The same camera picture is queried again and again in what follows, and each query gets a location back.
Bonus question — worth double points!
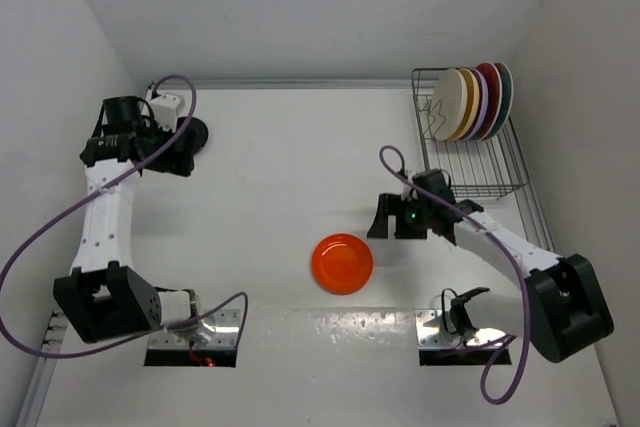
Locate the cream plate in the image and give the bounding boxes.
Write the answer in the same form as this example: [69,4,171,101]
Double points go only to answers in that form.
[430,68,468,141]

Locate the black plate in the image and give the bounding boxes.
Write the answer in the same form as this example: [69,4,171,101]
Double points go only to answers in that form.
[175,117,209,155]

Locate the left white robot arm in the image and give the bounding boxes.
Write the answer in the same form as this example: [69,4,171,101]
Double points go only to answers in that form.
[53,93,208,344]

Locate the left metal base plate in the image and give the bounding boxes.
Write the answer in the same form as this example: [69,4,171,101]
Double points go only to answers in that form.
[147,309,242,351]

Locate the metal base plate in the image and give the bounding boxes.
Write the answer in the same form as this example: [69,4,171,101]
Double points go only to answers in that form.
[147,309,242,351]
[414,309,506,352]

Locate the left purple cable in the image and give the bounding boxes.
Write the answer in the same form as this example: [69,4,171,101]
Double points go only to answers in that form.
[0,75,249,359]

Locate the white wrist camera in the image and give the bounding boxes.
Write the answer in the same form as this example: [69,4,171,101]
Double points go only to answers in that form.
[149,93,185,132]
[401,177,420,201]

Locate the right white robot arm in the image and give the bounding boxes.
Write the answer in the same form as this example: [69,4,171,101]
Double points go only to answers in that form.
[367,170,614,363]

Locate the red teal floral plate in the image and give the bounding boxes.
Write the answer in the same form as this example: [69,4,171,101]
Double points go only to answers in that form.
[475,62,502,140]
[490,63,514,138]

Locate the tan plate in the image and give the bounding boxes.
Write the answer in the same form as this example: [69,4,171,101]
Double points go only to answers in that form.
[450,68,481,140]

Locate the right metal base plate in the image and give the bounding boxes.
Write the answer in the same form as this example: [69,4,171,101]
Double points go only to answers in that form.
[414,309,506,352]

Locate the orange plate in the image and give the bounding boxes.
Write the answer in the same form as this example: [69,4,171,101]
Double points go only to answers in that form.
[310,233,374,295]

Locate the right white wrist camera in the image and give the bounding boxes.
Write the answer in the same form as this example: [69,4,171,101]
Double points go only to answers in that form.
[401,177,420,201]

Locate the wire dish rack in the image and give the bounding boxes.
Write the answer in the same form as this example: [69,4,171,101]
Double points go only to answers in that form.
[411,67,530,199]

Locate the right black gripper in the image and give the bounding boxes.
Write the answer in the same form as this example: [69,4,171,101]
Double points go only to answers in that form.
[367,193,432,240]

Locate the purple plate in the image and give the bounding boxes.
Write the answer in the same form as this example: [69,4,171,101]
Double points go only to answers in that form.
[466,68,489,140]

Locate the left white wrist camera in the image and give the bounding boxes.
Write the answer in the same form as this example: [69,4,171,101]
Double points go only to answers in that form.
[149,93,185,132]

